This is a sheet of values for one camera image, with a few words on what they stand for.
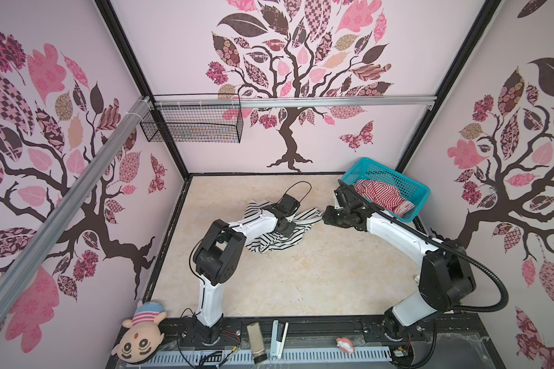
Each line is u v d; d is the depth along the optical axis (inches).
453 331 29.3
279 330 28.6
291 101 37.0
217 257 20.0
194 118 37.3
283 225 28.1
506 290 15.1
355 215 25.0
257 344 27.1
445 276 17.4
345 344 26.4
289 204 30.5
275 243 36.3
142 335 26.8
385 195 42.3
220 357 28.1
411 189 41.8
